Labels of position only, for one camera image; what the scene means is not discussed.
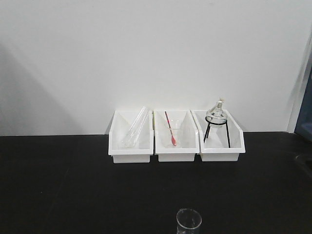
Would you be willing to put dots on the clear glass beaker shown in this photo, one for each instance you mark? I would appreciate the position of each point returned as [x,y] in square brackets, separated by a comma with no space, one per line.
[188,221]

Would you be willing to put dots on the small clear beaker in bin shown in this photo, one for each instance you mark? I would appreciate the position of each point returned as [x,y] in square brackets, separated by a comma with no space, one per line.
[176,126]

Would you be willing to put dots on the middle white storage bin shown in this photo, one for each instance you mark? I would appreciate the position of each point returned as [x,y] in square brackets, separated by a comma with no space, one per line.
[190,141]

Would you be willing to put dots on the white storage bin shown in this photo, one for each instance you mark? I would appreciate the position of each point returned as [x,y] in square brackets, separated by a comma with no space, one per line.
[143,147]
[190,141]
[215,148]

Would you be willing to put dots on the left white storage bin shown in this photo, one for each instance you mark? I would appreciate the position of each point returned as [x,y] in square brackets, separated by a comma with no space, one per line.
[143,147]

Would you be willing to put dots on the clear glass test tubes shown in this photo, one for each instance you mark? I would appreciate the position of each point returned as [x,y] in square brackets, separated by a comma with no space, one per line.
[132,136]

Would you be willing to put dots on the glass alcohol lamp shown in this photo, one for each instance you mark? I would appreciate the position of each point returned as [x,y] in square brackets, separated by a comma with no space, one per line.
[216,116]

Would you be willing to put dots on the right white storage bin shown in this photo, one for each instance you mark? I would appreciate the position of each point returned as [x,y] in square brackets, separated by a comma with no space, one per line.
[215,148]

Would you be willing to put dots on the blue object at right edge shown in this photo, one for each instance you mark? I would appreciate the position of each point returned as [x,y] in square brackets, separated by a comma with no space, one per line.
[304,122]

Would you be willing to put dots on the black wire tripod stand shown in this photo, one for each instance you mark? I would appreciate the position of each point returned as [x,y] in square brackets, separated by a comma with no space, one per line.
[228,136]

